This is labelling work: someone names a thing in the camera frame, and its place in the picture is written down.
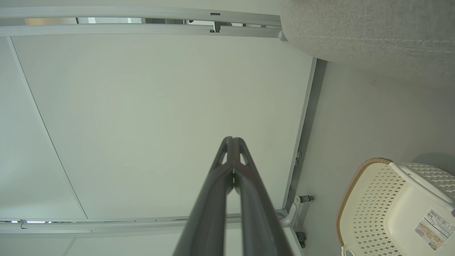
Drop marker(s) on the white barcode sticker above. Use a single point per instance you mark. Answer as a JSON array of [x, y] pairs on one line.
[[433, 229]]

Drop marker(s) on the grey fabric sofa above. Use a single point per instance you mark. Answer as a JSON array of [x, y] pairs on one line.
[[373, 32]]

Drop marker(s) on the cream laundry basket brown rim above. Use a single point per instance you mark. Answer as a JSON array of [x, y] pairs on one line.
[[373, 213]]

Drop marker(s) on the grey partition bottom rail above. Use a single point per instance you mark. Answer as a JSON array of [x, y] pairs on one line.
[[307, 124]]

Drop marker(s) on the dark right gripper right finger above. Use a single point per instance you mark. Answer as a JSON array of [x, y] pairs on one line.
[[259, 220]]

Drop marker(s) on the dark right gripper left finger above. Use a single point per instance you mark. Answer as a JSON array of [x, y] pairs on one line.
[[209, 213]]

